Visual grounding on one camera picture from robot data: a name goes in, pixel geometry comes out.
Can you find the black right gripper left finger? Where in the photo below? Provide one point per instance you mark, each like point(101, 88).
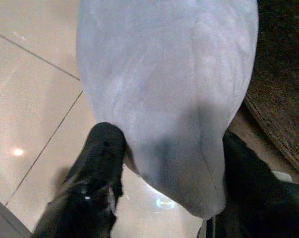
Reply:
point(94, 178)

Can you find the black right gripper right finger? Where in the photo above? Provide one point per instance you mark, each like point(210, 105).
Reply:
point(253, 198)

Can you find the light grey pillow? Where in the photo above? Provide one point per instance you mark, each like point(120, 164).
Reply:
point(164, 99)

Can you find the dark brown rug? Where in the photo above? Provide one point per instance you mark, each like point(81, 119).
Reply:
point(280, 81)

